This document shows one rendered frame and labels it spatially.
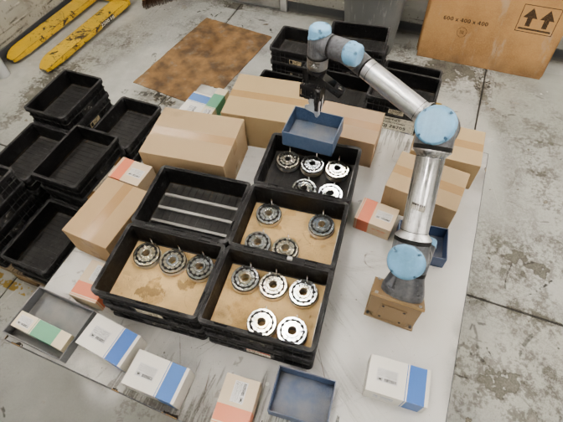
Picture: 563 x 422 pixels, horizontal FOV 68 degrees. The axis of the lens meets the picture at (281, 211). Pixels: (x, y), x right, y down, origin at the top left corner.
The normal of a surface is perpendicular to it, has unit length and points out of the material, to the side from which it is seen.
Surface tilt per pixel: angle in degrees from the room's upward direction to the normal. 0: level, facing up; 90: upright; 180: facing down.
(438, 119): 39
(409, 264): 54
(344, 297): 0
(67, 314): 0
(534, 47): 74
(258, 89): 0
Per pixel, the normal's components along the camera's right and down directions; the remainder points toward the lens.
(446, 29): -0.35, 0.60
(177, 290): -0.03, -0.57
